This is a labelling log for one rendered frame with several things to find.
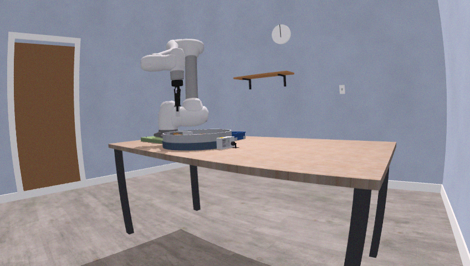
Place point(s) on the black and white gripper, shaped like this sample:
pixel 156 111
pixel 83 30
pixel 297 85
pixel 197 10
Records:
pixel 177 90

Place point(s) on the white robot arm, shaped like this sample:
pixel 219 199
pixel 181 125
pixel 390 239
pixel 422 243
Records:
pixel 175 59

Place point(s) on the blue crate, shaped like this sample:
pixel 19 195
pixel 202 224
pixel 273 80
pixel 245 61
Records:
pixel 238 135

